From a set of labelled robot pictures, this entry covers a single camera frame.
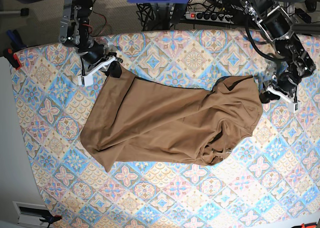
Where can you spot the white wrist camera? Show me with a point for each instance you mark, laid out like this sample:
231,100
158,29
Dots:
292,103
86,78

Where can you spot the red black clamp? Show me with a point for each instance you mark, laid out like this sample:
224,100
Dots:
13,59

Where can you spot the brown t-shirt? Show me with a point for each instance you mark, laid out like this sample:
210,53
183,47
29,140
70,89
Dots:
134,119

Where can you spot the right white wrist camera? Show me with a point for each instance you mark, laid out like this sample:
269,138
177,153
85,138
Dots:
86,78

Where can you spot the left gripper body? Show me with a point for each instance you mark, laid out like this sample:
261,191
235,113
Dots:
283,85

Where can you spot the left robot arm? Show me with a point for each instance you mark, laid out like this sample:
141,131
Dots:
271,18

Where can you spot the blue handled clamp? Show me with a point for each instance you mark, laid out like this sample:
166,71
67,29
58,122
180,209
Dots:
16,40

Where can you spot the orange black clamp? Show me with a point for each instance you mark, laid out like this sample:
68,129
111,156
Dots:
50,219

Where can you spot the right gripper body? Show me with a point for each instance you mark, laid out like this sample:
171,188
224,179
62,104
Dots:
95,54

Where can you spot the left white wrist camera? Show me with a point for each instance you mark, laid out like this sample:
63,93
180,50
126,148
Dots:
292,103

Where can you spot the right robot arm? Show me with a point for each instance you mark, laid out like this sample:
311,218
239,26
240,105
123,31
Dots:
75,32

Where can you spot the white floor vent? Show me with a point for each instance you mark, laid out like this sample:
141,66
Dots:
29,214

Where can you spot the white power strip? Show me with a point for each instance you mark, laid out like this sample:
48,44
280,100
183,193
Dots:
209,17

